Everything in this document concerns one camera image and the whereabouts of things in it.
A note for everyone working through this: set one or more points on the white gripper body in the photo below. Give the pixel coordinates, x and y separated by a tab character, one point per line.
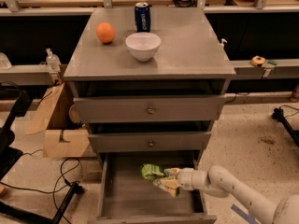
185	178

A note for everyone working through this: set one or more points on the green rice chip bag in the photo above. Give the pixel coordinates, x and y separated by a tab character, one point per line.
154	173

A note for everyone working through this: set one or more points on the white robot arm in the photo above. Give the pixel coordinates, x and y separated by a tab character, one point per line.
219	182

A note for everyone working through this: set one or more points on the grey middle drawer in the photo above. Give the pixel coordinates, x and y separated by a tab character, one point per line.
131	142

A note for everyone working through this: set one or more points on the grey open bottom drawer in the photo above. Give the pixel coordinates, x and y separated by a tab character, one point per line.
126	198

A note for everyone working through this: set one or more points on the grey top drawer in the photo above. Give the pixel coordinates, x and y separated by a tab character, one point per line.
149	109

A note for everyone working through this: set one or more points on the grey drawer cabinet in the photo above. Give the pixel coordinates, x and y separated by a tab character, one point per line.
189	62

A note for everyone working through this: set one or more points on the black tripod leg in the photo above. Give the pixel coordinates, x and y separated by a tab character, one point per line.
278	115

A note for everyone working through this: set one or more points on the cardboard box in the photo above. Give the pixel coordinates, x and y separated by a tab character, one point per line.
62	138

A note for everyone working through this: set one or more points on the white bowl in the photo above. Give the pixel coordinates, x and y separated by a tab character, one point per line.
143	46

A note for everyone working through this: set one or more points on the white pump bottle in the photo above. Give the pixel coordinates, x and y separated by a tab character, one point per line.
223	43

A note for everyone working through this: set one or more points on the yellow tape roll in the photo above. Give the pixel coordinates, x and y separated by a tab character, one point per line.
257	61

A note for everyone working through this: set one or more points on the small green object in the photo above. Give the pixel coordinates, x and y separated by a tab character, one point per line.
272	62

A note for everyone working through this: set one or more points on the orange fruit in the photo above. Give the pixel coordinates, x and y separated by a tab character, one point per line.
105	32

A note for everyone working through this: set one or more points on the clear sanitizer bottle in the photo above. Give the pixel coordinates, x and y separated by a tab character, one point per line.
52	61

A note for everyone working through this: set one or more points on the blue pepsi can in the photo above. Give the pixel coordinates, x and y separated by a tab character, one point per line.
142	17

